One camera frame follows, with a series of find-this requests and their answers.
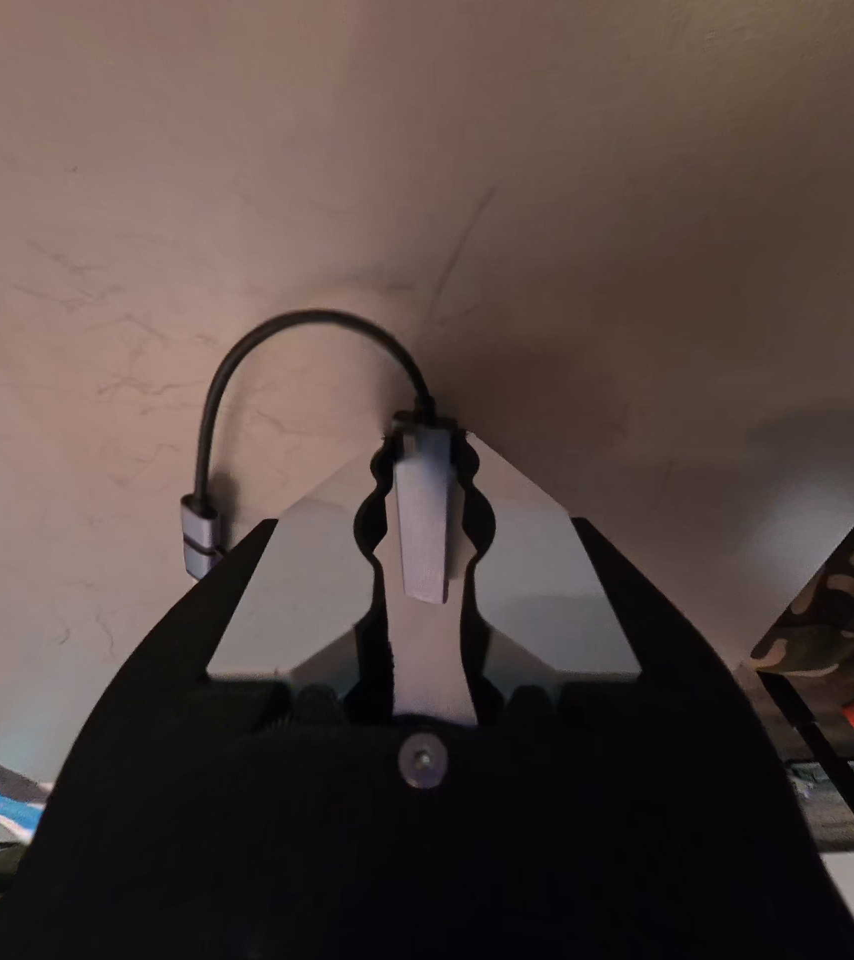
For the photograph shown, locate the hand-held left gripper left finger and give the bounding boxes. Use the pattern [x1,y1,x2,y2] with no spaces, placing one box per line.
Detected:
[207,442,390,714]

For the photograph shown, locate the grey usb hub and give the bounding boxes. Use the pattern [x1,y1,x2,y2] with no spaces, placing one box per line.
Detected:
[181,309,465,605]

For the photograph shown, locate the person's camouflage trousers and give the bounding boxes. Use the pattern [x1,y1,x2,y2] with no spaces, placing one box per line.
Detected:
[751,465,854,706]

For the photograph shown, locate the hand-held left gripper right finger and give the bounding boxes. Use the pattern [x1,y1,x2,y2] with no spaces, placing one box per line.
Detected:
[460,432,642,710]

